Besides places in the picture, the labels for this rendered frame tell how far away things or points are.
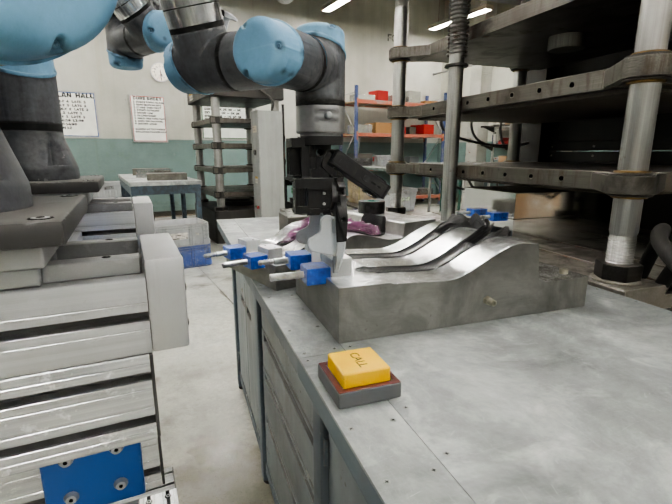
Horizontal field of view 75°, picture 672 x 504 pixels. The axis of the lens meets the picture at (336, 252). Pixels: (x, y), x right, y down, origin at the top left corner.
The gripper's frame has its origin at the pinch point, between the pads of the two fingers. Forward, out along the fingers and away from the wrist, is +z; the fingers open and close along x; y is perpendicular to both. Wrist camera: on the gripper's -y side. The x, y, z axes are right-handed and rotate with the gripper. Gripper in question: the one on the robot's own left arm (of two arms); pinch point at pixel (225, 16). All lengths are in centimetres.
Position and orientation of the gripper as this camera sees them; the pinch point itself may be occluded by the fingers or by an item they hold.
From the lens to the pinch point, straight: 141.7
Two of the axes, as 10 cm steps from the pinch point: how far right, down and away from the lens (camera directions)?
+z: 6.3, -1.7, 7.6
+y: -1.1, 9.5, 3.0
